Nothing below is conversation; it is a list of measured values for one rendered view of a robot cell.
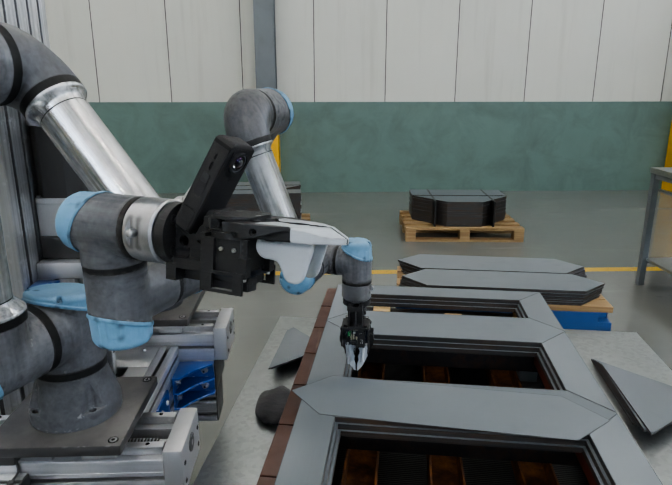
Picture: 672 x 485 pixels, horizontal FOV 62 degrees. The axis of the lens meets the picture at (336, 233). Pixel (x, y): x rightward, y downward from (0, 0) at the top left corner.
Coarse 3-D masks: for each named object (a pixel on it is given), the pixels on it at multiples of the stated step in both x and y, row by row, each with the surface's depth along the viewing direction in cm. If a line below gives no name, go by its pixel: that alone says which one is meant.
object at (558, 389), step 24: (384, 336) 172; (408, 336) 171; (432, 384) 144; (456, 384) 144; (552, 384) 149; (600, 408) 133; (336, 432) 127; (360, 432) 129; (384, 432) 129; (408, 432) 128; (432, 432) 127; (456, 432) 127; (480, 432) 126; (336, 456) 121; (600, 456) 116; (600, 480) 113
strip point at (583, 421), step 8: (568, 400) 136; (568, 408) 133; (576, 408) 133; (584, 408) 133; (568, 416) 130; (576, 416) 130; (584, 416) 130; (592, 416) 130; (600, 416) 130; (576, 424) 127; (584, 424) 127; (592, 424) 127; (600, 424) 127; (576, 432) 124; (584, 432) 124
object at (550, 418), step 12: (528, 396) 138; (540, 396) 138; (552, 396) 138; (540, 408) 133; (552, 408) 133; (564, 408) 133; (540, 420) 128; (552, 420) 128; (564, 420) 128; (540, 432) 124; (552, 432) 124; (564, 432) 124
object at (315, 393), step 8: (312, 384) 143; (320, 384) 143; (328, 384) 143; (304, 392) 140; (312, 392) 140; (320, 392) 140; (304, 400) 136; (312, 400) 136; (320, 400) 136; (312, 408) 133; (320, 408) 133
